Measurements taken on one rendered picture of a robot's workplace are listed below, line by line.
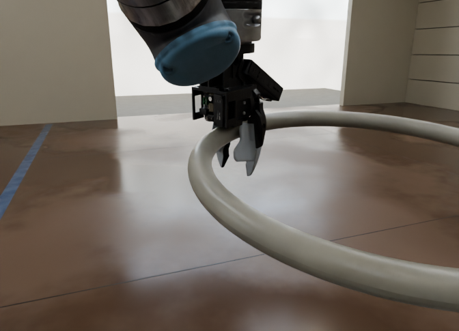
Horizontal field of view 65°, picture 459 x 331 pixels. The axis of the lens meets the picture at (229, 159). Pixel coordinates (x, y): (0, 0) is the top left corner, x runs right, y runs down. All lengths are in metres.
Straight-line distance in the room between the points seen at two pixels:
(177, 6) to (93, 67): 5.82
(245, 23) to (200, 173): 0.23
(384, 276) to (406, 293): 0.02
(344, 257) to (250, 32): 0.34
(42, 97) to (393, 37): 6.59
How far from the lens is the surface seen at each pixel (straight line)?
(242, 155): 0.57
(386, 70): 8.37
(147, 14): 0.34
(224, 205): 0.34
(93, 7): 6.16
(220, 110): 0.53
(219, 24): 0.36
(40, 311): 1.86
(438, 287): 0.30
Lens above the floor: 1.07
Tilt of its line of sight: 17 degrees down
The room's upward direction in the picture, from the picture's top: straight up
